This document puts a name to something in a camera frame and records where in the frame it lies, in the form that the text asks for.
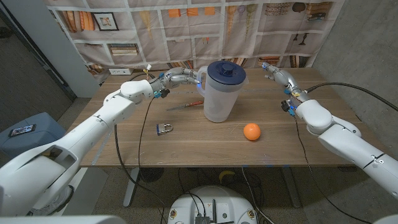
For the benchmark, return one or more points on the dark blue pitcher lid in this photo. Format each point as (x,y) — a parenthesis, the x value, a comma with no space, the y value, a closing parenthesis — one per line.
(227,73)

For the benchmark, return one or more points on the black round floor object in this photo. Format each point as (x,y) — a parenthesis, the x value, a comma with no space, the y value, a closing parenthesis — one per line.
(152,174)

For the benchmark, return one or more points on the blue-grey storage bin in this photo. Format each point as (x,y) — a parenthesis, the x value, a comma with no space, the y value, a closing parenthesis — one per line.
(40,140)

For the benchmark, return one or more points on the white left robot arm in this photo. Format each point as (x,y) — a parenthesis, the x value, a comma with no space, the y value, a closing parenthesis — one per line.
(93,124)

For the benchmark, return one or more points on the white robot torso base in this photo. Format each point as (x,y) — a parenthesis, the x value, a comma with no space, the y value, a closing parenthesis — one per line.
(211,199)

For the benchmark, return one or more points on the black smartphone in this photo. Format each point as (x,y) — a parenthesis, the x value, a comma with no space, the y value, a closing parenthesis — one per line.
(22,130)

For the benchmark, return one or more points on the white power outlet strip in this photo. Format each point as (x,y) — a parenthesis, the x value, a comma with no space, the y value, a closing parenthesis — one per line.
(121,71)

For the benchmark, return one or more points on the yellow curved floor object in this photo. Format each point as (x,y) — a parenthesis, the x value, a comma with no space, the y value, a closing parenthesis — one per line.
(225,174)

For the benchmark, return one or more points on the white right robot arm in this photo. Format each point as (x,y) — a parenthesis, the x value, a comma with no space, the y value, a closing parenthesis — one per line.
(342,140)

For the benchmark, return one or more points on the silver padlock with blue base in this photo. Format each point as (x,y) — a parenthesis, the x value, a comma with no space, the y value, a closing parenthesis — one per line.
(161,129)

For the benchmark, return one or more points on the orange fruit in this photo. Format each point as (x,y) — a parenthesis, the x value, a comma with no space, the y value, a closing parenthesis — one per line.
(252,131)

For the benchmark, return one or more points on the printed bookshelf backdrop cloth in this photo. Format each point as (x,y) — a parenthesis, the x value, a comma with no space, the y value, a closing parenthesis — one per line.
(186,31)

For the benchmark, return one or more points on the translucent plastic pitcher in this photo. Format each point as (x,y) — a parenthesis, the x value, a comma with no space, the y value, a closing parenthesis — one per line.
(217,102)

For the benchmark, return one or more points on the grey metal table leg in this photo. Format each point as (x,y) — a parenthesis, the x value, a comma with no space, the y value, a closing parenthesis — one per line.
(292,189)
(130,189)

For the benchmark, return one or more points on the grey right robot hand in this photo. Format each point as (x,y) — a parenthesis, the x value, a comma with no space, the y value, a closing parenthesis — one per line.
(286,79)

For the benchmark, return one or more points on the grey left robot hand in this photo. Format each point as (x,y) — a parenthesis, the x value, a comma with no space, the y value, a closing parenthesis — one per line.
(174,77)

